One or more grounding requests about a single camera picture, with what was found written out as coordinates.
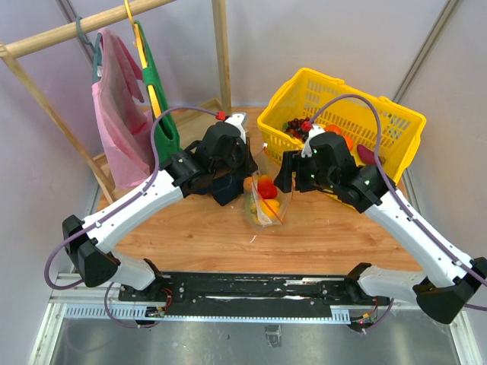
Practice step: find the purple eggplant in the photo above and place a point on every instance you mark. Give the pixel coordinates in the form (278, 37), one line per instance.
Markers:
(365, 155)

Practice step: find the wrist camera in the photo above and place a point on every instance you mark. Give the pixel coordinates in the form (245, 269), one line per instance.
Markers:
(315, 130)
(238, 120)

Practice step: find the orange tangerine fruit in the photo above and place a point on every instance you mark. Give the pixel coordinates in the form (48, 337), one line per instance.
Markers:
(249, 184)

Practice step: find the pink shirt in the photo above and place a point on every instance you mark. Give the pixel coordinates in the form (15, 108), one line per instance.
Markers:
(124, 129)

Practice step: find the dark navy cloth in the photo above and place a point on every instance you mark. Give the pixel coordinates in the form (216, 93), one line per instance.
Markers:
(226, 189)

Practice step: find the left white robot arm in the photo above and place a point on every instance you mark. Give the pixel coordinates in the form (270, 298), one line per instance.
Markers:
(94, 238)

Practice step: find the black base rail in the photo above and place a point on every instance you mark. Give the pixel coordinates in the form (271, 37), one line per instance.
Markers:
(251, 296)

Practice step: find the purple grape bunch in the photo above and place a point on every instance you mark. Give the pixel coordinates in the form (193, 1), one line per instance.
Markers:
(298, 128)

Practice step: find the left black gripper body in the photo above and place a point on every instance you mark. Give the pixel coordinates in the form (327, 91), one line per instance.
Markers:
(238, 164)

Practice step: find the yellow bell pepper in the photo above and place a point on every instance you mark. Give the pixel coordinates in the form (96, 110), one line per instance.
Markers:
(270, 208)

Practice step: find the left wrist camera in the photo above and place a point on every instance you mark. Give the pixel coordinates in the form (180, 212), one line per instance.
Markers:
(238, 120)

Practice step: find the clear zip top bag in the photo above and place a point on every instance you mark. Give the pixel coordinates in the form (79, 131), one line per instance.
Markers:
(268, 165)

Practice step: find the yellow plastic basket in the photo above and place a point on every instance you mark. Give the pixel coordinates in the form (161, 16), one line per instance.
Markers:
(391, 131)

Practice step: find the orange tangerines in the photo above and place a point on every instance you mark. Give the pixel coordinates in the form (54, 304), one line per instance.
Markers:
(337, 130)

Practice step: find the teal clothes hanger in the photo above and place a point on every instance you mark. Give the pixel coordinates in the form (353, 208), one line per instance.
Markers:
(89, 49)

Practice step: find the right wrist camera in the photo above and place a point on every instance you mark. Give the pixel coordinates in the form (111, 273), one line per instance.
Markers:
(315, 130)

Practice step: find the yellow clothes hanger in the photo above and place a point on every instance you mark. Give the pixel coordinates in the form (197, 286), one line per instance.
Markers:
(140, 46)

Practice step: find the red bell pepper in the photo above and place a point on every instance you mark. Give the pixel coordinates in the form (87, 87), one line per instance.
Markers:
(266, 187)

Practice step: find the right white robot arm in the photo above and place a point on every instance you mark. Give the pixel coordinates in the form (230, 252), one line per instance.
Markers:
(448, 277)

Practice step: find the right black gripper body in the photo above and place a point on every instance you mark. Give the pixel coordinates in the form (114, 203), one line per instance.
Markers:
(313, 178)

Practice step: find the wooden clothes rack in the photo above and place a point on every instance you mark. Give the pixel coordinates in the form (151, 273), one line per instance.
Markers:
(165, 139)

